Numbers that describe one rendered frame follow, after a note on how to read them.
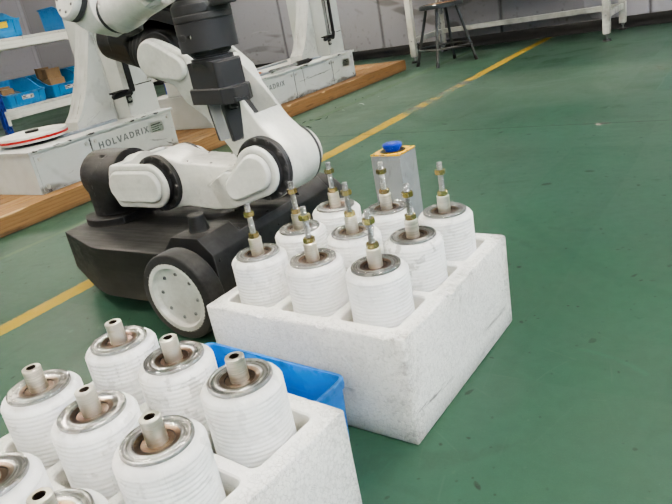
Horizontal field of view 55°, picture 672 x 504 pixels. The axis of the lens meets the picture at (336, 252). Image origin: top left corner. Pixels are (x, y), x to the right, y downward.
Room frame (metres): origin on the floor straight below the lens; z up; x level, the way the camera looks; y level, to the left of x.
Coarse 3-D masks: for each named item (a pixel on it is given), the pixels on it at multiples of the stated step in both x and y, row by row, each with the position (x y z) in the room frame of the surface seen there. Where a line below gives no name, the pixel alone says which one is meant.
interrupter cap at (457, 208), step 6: (450, 204) 1.08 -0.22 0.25; (456, 204) 1.08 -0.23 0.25; (462, 204) 1.07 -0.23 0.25; (426, 210) 1.07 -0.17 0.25; (432, 210) 1.07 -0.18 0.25; (456, 210) 1.05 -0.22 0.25; (462, 210) 1.04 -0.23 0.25; (426, 216) 1.05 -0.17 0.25; (432, 216) 1.03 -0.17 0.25; (438, 216) 1.03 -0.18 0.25; (444, 216) 1.02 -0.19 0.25; (450, 216) 1.02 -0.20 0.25
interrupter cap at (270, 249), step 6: (264, 246) 1.05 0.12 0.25; (270, 246) 1.04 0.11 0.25; (276, 246) 1.03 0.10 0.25; (240, 252) 1.04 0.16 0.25; (246, 252) 1.03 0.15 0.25; (264, 252) 1.02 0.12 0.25; (270, 252) 1.01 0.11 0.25; (276, 252) 1.01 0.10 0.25; (240, 258) 1.01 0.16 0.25; (246, 258) 1.00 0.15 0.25; (252, 258) 1.00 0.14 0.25; (258, 258) 0.99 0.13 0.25; (264, 258) 0.99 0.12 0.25
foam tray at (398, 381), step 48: (480, 240) 1.08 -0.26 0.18; (480, 288) 0.97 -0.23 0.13; (240, 336) 0.97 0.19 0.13; (288, 336) 0.90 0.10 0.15; (336, 336) 0.84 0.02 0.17; (384, 336) 0.79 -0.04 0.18; (432, 336) 0.83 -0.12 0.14; (480, 336) 0.96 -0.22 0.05; (384, 384) 0.80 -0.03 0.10; (432, 384) 0.82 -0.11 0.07; (384, 432) 0.81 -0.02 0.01
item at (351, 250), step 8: (376, 232) 1.02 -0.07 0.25; (328, 240) 1.03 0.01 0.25; (336, 240) 1.02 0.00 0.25; (344, 240) 1.01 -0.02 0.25; (352, 240) 1.00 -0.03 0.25; (360, 240) 1.00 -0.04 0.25; (328, 248) 1.04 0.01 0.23; (336, 248) 1.01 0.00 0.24; (344, 248) 1.00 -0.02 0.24; (352, 248) 1.00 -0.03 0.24; (360, 248) 1.00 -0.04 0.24; (344, 256) 1.00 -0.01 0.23; (352, 256) 1.00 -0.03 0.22; (360, 256) 1.00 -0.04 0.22; (344, 264) 1.00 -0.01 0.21
